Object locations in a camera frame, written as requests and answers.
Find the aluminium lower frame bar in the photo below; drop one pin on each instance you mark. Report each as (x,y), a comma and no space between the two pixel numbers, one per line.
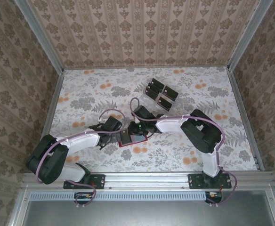
(272,207)
(17,207)

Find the aluminium corner post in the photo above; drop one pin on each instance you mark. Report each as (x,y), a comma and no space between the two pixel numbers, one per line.
(248,33)
(39,37)

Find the aluminium table side rail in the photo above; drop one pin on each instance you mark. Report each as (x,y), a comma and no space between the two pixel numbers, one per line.
(50,106)
(241,106)

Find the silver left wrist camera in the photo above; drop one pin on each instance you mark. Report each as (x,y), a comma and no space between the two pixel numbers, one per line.
(101,120)

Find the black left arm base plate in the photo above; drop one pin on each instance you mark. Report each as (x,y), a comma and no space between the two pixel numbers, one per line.
(97,181)

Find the floral patterned table cover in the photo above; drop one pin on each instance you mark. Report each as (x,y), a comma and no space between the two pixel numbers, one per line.
(175,160)

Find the aluminium frame rail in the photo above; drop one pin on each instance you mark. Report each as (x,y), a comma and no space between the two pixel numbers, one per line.
(147,181)

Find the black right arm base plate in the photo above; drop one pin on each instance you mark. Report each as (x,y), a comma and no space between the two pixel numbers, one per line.
(195,181)

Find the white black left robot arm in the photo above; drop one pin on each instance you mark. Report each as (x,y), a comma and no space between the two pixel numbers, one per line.
(81,141)

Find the black credit card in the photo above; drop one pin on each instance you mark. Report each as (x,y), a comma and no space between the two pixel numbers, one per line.
(153,88)
(171,92)
(151,93)
(125,139)
(156,83)
(165,103)

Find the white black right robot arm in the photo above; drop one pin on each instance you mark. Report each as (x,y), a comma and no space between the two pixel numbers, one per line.
(170,123)

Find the clear acrylic card rack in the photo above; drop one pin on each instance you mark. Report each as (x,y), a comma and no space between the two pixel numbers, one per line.
(149,100)

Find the grey metal sheet panel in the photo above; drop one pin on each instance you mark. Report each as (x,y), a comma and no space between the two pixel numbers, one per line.
(147,214)

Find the red leather card holder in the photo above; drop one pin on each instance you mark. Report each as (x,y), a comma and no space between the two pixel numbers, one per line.
(137,140)

